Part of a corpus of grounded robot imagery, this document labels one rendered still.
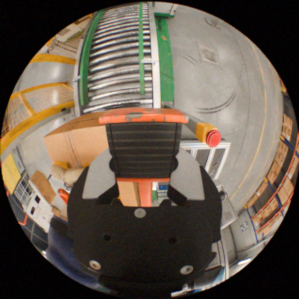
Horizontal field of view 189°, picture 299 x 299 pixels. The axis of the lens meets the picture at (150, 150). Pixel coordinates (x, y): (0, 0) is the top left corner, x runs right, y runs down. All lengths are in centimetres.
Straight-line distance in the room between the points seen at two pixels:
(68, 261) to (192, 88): 171
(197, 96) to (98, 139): 136
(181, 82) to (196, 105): 37
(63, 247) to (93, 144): 34
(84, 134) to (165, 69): 125
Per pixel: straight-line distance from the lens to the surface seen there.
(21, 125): 69
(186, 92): 142
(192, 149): 138
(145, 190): 17
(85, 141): 32
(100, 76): 89
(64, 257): 36
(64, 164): 44
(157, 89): 74
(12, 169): 762
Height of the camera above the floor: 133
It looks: 60 degrees down
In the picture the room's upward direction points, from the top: 178 degrees clockwise
